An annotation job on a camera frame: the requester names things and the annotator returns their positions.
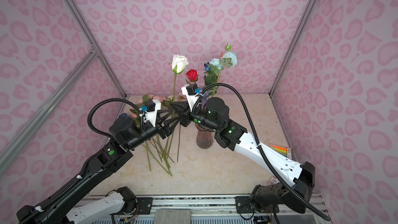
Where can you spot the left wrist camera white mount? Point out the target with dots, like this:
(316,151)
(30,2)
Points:
(149,111)

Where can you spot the purple blue glass vase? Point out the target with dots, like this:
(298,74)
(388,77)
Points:
(205,97)

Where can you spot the colourful packet at wall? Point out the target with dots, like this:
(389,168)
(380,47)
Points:
(284,151)

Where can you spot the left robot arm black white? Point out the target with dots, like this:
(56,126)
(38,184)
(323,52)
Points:
(124,136)

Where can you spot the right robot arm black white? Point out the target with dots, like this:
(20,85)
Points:
(295,181)

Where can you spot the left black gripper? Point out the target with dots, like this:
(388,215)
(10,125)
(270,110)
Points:
(165,129)

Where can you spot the pink carnation sprig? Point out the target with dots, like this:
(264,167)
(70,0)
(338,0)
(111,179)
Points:
(161,99)

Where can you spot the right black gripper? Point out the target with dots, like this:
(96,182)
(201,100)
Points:
(182,108)

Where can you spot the blue rose long stem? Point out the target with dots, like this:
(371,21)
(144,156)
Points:
(207,67)

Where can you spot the white rose long stem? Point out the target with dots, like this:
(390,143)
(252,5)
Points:
(178,65)

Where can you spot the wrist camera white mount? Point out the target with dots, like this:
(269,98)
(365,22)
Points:
(192,93)
(149,111)

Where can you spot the smoky pink glass vase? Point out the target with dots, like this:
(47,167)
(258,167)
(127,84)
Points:
(204,138)

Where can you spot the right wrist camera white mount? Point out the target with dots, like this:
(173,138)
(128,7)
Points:
(192,93)

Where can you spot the light blue flower sprig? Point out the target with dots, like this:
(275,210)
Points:
(227,59)

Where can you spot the red rose long stem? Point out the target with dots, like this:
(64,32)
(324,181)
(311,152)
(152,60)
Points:
(192,76)

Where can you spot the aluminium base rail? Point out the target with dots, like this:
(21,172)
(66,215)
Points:
(200,209)

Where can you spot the grey block on rail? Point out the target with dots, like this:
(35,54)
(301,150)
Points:
(172,216)

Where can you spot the small red rose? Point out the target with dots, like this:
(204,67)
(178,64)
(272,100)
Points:
(178,147)

